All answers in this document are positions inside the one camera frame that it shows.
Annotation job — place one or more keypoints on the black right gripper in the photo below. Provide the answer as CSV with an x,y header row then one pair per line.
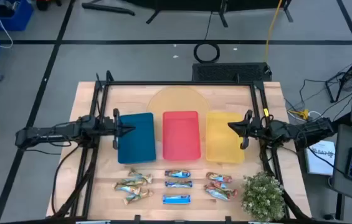
x,y
258,129

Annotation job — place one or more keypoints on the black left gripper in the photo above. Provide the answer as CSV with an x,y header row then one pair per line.
x,y
108,127

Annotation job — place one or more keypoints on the orange snack bag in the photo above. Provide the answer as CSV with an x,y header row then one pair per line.
x,y
141,177

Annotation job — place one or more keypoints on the red-ended granola bar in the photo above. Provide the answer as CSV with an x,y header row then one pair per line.
x,y
218,177
220,194
217,185

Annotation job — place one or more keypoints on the blue wrapper granola bar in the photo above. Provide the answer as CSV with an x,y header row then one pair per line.
x,y
176,199
178,184
177,173

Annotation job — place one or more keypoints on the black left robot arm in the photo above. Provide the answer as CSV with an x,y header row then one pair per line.
x,y
54,132

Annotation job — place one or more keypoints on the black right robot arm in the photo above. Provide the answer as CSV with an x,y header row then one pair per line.
x,y
303,130

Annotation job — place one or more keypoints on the blue plastic bin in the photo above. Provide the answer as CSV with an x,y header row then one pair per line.
x,y
138,143

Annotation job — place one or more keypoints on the yellow plastic bin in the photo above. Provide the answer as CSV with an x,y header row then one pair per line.
x,y
222,146

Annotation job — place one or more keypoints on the pink-red plastic bin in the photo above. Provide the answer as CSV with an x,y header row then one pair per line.
x,y
181,137

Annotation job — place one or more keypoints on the yellow power plug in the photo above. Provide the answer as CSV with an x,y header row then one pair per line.
x,y
300,114

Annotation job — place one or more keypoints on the round orange translucent mat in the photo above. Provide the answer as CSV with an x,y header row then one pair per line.
x,y
178,99

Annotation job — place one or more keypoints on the green potted plant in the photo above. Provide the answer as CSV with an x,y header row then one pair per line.
x,y
263,196

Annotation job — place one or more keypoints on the white paper sheet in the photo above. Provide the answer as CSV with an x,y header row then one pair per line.
x,y
320,158

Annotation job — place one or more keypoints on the black tripod stand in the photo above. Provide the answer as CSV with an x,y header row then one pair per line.
x,y
330,87

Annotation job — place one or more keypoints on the black aluminium frame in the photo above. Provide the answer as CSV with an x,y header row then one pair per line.
x,y
178,83

